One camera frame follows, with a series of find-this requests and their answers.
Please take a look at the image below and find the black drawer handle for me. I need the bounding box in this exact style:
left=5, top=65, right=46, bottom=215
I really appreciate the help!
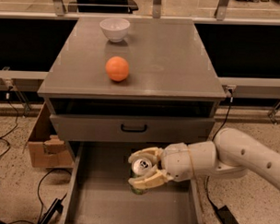
left=120, top=124, right=147, bottom=134

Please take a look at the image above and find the grey upper drawer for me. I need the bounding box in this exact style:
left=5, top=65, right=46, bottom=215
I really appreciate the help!
left=51, top=114, right=215, bottom=144

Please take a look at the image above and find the metal railing frame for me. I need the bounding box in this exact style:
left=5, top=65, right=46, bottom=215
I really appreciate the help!
left=0, top=0, right=280, bottom=24

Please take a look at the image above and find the black device bottom left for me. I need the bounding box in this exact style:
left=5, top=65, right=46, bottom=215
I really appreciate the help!
left=38, top=198, right=63, bottom=224

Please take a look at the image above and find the black cable left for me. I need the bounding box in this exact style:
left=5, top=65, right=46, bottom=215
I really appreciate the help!
left=0, top=85, right=21, bottom=169

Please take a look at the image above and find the grey drawer cabinet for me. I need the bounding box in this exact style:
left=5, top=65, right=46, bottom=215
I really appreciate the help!
left=34, top=13, right=230, bottom=171

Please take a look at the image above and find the black cable right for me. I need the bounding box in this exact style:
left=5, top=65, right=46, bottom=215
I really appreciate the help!
left=204, top=88, right=235, bottom=210

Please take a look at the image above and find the brown cardboard box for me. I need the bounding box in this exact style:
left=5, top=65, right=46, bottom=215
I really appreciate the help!
left=28, top=105, right=74, bottom=169

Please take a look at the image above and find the black cable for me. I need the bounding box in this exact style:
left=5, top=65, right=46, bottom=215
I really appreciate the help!
left=204, top=88, right=235, bottom=210
left=0, top=85, right=21, bottom=169

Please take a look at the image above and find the white bowl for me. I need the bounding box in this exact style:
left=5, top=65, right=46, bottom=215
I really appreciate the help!
left=99, top=18, right=130, bottom=42

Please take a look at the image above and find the orange ball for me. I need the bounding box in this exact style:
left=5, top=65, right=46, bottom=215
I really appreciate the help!
left=105, top=56, right=130, bottom=82

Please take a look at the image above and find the black power adapter right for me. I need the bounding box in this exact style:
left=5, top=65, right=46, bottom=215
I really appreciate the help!
left=216, top=206, right=239, bottom=224

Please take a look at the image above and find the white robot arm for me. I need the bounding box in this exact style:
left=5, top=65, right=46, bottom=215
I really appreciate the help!
left=128, top=128, right=280, bottom=191

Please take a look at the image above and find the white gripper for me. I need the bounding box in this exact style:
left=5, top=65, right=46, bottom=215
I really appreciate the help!
left=128, top=143, right=193, bottom=190

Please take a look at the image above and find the open grey middle drawer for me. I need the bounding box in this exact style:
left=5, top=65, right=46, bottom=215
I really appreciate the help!
left=63, top=142, right=204, bottom=224

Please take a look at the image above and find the black chair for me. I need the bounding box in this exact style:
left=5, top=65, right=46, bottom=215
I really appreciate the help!
left=68, top=0, right=139, bottom=14

